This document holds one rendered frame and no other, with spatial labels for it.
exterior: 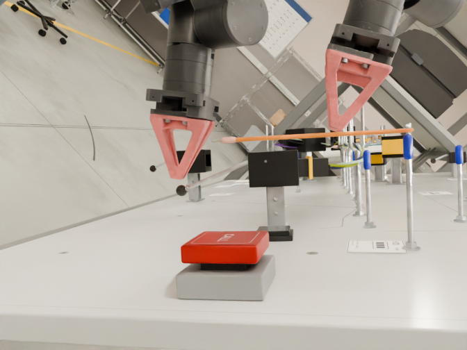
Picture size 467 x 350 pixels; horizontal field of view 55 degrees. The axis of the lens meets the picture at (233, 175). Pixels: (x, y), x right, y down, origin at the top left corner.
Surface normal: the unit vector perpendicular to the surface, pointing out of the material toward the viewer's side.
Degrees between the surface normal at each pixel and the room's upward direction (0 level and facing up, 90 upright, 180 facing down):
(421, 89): 90
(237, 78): 90
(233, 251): 90
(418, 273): 48
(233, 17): 60
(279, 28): 90
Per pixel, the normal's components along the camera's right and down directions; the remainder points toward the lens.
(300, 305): -0.05, -1.00
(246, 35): 0.64, 0.14
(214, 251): -0.22, 0.07
